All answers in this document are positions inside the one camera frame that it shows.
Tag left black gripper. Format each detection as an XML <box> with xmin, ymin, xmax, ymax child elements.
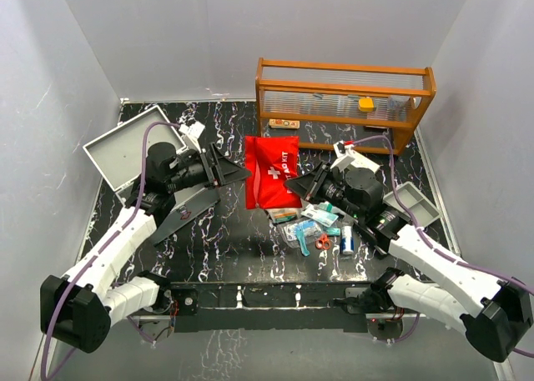
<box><xmin>167</xmin><ymin>143</ymin><xmax>251</xmax><ymax>193</ymax></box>

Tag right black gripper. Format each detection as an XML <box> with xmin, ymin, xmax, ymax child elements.
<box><xmin>285</xmin><ymin>161</ymin><xmax>363</xmax><ymax>221</ymax></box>

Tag white gauze packet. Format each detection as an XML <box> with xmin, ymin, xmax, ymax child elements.
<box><xmin>266</xmin><ymin>208</ymin><xmax>301</xmax><ymax>224</ymax></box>

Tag red first aid pouch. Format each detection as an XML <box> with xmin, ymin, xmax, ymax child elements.
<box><xmin>244</xmin><ymin>136</ymin><xmax>301</xmax><ymax>209</ymax></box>

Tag clear bag blue items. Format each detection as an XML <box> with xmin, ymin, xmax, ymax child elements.
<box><xmin>278</xmin><ymin>219</ymin><xmax>323</xmax><ymax>248</ymax></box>

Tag teal plastic tweezers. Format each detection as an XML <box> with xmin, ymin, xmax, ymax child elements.
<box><xmin>295</xmin><ymin>227</ymin><xmax>310</xmax><ymax>257</ymax></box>

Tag teal bandage packet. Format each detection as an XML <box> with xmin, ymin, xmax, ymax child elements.
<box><xmin>324</xmin><ymin>227</ymin><xmax>341</xmax><ymax>238</ymax></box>

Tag red small scissors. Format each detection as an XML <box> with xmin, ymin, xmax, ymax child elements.
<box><xmin>315</xmin><ymin>233</ymin><xmax>332</xmax><ymax>250</ymax></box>

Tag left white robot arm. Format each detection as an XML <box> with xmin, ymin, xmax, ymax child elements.
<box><xmin>40</xmin><ymin>142</ymin><xmax>251</xmax><ymax>353</ymax></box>

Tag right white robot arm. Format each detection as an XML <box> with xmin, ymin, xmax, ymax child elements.
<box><xmin>285</xmin><ymin>163</ymin><xmax>533</xmax><ymax>363</ymax></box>

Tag teal white packet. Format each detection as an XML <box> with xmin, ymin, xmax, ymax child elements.
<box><xmin>301</xmin><ymin>204</ymin><xmax>338</xmax><ymax>228</ymax></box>

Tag wooden toy block strip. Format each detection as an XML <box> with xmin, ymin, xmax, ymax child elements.
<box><xmin>269</xmin><ymin>118</ymin><xmax>300</xmax><ymax>130</ymax></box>

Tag blue white can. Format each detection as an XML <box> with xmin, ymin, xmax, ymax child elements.
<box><xmin>340</xmin><ymin>225</ymin><xmax>355</xmax><ymax>256</ymax></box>

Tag yellow block on shelf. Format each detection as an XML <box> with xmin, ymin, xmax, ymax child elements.
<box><xmin>358</xmin><ymin>97</ymin><xmax>375</xmax><ymax>113</ymax></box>

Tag wooden display shelf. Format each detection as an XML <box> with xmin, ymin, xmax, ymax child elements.
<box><xmin>254</xmin><ymin>58</ymin><xmax>437</xmax><ymax>155</ymax></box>

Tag grey open case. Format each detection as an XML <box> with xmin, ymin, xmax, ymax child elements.
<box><xmin>83</xmin><ymin>105</ymin><xmax>220</xmax><ymax>244</ymax></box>

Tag grey divided tray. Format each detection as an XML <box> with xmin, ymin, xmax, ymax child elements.
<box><xmin>366</xmin><ymin>182</ymin><xmax>442</xmax><ymax>259</ymax></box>

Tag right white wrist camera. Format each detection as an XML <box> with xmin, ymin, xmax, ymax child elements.
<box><xmin>331</xmin><ymin>141</ymin><xmax>380</xmax><ymax>173</ymax></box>

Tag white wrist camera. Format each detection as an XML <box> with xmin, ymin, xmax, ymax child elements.
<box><xmin>179</xmin><ymin>121</ymin><xmax>205</xmax><ymax>152</ymax></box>
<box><xmin>331</xmin><ymin>141</ymin><xmax>380</xmax><ymax>173</ymax></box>

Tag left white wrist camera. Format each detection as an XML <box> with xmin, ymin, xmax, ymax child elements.
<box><xmin>179</xmin><ymin>121</ymin><xmax>205</xmax><ymax>152</ymax></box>

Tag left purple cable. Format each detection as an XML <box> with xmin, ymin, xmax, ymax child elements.
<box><xmin>40</xmin><ymin>121</ymin><xmax>181</xmax><ymax>380</ymax></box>

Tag purple cable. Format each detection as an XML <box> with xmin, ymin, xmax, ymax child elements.
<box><xmin>350</xmin><ymin>136</ymin><xmax>534</xmax><ymax>357</ymax></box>
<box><xmin>40</xmin><ymin>121</ymin><xmax>181</xmax><ymax>380</ymax></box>

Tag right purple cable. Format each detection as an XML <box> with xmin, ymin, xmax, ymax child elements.
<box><xmin>350</xmin><ymin>136</ymin><xmax>534</xmax><ymax>357</ymax></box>

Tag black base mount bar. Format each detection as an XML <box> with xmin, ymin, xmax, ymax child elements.
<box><xmin>124</xmin><ymin>280</ymin><xmax>422</xmax><ymax>336</ymax></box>

